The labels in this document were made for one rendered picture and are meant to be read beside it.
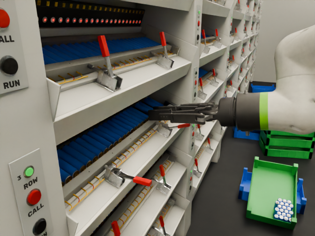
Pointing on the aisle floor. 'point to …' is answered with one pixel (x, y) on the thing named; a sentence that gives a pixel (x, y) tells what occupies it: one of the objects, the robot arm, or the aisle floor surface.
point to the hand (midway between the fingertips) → (162, 113)
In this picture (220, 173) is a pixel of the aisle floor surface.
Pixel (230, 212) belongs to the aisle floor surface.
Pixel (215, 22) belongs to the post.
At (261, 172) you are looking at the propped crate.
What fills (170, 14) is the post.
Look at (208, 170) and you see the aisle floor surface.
